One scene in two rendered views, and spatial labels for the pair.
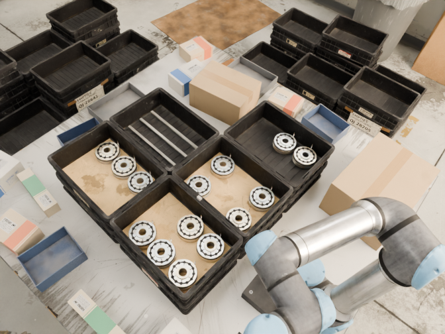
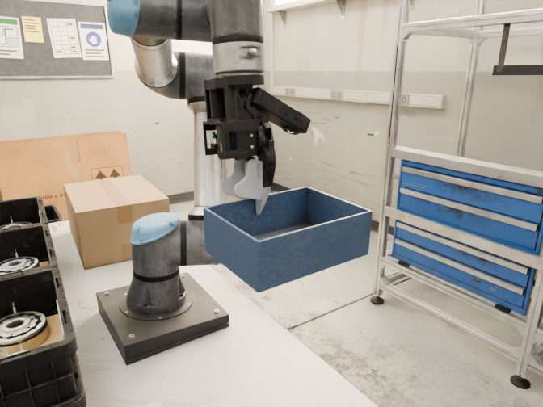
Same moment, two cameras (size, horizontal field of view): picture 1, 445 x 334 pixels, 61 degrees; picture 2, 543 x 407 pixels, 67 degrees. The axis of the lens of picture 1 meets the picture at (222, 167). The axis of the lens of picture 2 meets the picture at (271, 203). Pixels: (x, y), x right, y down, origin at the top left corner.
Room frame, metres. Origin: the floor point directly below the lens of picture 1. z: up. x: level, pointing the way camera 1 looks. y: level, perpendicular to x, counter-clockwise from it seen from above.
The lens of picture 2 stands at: (-0.12, 0.47, 1.33)
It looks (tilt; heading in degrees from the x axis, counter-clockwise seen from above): 18 degrees down; 291
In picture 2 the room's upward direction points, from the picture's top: straight up
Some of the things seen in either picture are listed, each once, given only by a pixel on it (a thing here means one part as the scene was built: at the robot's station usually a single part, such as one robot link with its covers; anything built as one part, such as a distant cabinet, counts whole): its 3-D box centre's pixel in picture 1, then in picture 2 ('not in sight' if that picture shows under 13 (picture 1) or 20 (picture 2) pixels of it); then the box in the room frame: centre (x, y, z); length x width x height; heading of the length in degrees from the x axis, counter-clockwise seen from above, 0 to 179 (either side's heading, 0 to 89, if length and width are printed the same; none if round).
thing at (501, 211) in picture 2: not in sight; (456, 229); (-0.31, -1.54, 0.60); 0.72 x 0.03 x 0.56; 145
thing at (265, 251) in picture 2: not in sight; (287, 231); (0.05, -0.07, 1.10); 0.20 x 0.15 x 0.07; 55
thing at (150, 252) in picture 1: (161, 252); not in sight; (0.53, 0.19, 0.86); 0.10 x 0.10 x 0.01
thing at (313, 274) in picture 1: (304, 274); (158, 241); (0.48, -0.32, 0.91); 0.13 x 0.12 x 0.14; 33
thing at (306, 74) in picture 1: (315, 93); not in sight; (2.05, -0.61, 0.31); 0.40 x 0.30 x 0.34; 55
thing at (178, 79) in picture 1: (189, 77); not in sight; (1.60, 0.23, 0.75); 0.20 x 0.12 x 0.09; 139
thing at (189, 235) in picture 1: (190, 226); not in sight; (0.64, 0.10, 0.86); 0.10 x 0.10 x 0.01
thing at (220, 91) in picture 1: (224, 93); not in sight; (1.46, 0.03, 0.78); 0.30 x 0.22 x 0.16; 63
